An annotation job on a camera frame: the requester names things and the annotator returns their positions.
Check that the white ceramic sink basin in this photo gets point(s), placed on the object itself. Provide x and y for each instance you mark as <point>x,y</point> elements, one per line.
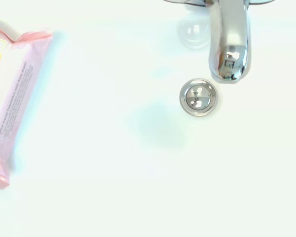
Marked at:
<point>113,160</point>

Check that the chrome sink drain stopper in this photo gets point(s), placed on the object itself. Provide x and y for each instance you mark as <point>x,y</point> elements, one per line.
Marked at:
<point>198,97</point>

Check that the chrome faucet spout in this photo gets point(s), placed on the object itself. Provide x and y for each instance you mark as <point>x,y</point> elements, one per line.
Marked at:
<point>229,37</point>

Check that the pink facial wipes pack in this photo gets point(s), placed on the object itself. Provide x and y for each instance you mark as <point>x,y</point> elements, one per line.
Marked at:
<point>12,98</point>

